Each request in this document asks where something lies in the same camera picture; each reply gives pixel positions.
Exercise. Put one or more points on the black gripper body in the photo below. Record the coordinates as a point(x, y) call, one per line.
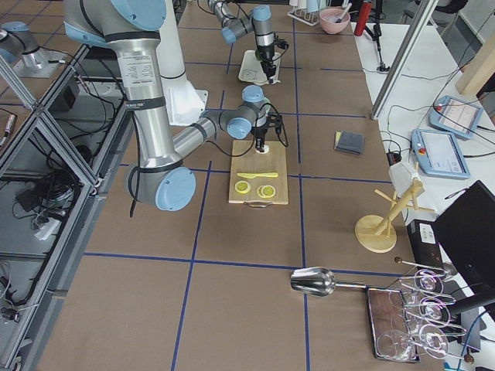
point(261, 133)
point(266, 54)

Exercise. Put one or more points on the white steamed bun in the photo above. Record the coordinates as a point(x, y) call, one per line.
point(264, 152)

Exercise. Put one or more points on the white ceramic spoon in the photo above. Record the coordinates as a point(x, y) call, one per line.
point(273, 81)

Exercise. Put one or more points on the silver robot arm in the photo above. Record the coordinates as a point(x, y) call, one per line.
point(131, 30)
point(258, 21)

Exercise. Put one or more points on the pink bowl with ice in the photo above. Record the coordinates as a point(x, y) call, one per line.
point(332, 21)

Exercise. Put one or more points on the white rectangular tray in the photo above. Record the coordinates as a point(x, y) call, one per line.
point(251, 70)

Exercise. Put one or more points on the yellow plastic knife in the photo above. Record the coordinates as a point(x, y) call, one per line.
point(254, 175)

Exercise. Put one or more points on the bamboo cutting board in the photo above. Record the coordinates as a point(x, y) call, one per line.
point(246, 159)

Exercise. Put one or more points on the middle lemon slice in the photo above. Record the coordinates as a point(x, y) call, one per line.
point(260, 191)

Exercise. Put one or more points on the lemon slice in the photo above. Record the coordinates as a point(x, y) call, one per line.
point(269, 191)
point(242, 187)
point(260, 191)

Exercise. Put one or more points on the upper lemon slice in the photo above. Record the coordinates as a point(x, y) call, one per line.
point(242, 187)

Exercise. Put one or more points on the lower lemon slice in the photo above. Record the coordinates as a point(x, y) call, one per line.
point(269, 191)

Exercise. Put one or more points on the grey and yellow cloth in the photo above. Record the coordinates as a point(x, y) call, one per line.
point(349, 142)

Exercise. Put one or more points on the black tripod stick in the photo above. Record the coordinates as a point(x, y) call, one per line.
point(375, 33)

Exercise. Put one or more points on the red bottle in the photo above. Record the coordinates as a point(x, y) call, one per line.
point(363, 16)

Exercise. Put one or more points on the wooden mug tree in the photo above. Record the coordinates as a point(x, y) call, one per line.
point(376, 233)

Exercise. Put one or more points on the metal scoop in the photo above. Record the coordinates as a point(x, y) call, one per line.
point(319, 281)

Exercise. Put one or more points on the near blue teach pendant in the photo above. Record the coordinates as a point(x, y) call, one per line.
point(438, 154)

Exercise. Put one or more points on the blue teach pendant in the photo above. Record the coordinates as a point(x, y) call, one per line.
point(438, 154)
point(456, 116)

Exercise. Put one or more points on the far blue teach pendant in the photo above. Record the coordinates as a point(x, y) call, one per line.
point(456, 116)

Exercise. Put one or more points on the dark tray with glasses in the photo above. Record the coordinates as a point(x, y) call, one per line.
point(385, 313)

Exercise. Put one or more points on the black monitor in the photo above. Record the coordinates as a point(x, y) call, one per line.
point(465, 230)

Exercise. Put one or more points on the clear wine glass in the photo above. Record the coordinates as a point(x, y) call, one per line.
point(396, 346)

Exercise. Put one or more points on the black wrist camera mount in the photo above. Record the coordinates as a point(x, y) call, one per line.
point(281, 44)
point(275, 121)

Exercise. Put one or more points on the white wire cup rack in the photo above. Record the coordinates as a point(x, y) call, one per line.
point(305, 11)

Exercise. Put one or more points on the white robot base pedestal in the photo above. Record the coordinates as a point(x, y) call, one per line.
point(184, 103)

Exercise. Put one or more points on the aluminium frame post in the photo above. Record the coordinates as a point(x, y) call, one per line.
point(419, 22)

